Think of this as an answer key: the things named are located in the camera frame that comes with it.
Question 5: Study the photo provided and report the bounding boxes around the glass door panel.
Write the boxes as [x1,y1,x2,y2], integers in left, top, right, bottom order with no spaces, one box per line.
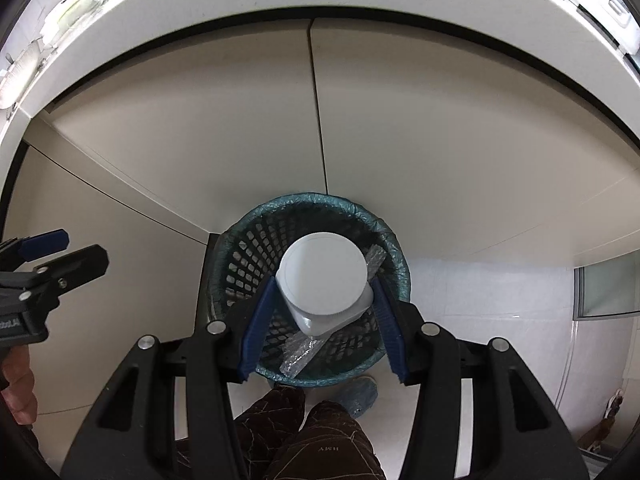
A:
[572,252,640,322]

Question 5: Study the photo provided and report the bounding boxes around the glass container green lid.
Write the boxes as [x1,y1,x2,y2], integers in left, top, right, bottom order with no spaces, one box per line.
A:
[42,0,104,47]

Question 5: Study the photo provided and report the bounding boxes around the pot with glass lid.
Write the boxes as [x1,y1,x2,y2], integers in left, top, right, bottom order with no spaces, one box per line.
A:
[0,40,42,109]

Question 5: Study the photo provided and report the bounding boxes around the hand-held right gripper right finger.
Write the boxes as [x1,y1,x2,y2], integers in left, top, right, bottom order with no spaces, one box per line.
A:
[371,277,591,480]

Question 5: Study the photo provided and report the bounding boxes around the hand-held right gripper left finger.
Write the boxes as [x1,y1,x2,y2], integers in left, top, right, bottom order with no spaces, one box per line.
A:
[60,276,281,480]

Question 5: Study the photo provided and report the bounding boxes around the brown patterned pants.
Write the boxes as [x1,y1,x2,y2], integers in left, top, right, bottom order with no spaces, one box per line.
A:
[232,386,387,480]

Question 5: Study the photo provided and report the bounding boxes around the blue slipper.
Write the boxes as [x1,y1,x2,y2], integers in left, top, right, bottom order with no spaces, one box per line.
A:
[334,377,379,420]

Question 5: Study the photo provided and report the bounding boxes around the person's left hand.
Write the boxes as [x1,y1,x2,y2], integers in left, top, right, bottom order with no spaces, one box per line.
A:
[0,345,39,427]

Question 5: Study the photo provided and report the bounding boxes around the white plastic cup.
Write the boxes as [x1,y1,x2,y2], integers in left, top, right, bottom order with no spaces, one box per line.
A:
[274,230,376,338]

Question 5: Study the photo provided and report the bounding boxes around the dark mesh trash basket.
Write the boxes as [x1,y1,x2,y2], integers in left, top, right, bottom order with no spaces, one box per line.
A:
[209,192,412,390]

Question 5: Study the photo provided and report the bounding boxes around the clear plastic wrapper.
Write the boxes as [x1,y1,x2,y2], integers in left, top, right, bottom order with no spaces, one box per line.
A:
[279,245,387,378]

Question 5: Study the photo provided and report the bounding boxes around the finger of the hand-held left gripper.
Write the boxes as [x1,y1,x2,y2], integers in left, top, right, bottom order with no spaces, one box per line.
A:
[20,244,110,311]
[0,229,70,267]

